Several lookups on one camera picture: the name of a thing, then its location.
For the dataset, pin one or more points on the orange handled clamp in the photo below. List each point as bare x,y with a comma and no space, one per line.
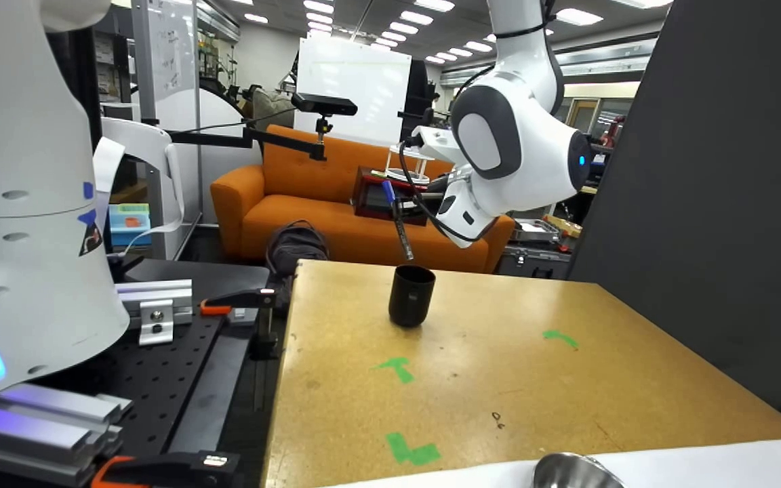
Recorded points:
245,298

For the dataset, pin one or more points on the green tape mark near cloth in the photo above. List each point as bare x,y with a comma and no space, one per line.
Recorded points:
411,453

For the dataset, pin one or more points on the black cylindrical cup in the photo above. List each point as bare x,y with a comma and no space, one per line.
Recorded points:
411,295

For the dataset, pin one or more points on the silver aluminium bracket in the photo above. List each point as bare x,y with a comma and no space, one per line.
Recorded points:
158,306

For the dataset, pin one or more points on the red microwave oven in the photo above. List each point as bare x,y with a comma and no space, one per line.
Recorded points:
413,198

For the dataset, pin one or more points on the blue capped sharpie marker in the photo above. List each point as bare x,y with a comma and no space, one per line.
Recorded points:
387,190

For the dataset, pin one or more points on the green tape mark middle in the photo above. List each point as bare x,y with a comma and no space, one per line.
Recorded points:
398,367

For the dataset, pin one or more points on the black backpack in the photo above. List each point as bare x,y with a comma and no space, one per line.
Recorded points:
293,241

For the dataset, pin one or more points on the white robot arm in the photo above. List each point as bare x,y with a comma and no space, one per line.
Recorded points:
505,143

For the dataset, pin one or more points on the orange sofa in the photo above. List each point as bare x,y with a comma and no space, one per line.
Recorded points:
286,185

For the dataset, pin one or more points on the small steel pot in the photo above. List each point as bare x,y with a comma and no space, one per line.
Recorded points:
568,469

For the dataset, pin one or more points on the black camera on stand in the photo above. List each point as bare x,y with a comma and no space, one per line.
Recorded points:
324,106

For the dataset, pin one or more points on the silver aluminium rails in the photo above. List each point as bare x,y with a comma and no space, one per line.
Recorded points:
55,435

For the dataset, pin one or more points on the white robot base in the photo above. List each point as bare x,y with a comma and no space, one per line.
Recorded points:
57,298

